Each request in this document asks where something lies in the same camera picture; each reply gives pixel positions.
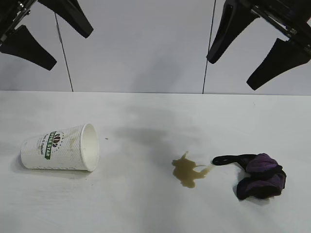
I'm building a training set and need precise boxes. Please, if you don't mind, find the white paper cup green logo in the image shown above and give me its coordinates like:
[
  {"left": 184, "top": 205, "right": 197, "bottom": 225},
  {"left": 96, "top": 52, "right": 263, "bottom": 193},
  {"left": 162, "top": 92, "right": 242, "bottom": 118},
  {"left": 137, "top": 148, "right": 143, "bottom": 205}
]
[{"left": 20, "top": 123, "right": 100, "bottom": 172}]

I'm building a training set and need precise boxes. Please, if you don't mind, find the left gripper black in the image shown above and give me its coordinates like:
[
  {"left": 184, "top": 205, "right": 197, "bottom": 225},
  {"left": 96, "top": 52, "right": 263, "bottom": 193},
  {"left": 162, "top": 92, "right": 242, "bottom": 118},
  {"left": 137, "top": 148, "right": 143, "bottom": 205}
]
[{"left": 0, "top": 0, "right": 94, "bottom": 71}]

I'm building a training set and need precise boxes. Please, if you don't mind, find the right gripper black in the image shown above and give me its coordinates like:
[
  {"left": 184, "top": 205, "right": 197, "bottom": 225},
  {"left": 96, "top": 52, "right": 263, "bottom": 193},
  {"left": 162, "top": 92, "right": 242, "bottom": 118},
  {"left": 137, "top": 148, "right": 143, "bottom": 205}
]
[{"left": 206, "top": 0, "right": 311, "bottom": 92}]

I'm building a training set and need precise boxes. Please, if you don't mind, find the brown spilled coffee puddle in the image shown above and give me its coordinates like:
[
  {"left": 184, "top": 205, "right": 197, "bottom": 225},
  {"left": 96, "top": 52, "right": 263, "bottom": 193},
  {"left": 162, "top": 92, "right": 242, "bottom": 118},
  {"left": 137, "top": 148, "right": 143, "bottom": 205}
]
[{"left": 172, "top": 150, "right": 216, "bottom": 189}]

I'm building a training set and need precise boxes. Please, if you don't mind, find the purple and black cloth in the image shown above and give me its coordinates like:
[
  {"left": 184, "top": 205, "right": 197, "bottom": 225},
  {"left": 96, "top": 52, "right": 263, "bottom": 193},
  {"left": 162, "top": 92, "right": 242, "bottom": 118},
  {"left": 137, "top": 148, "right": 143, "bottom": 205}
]
[{"left": 212, "top": 152, "right": 287, "bottom": 201}]

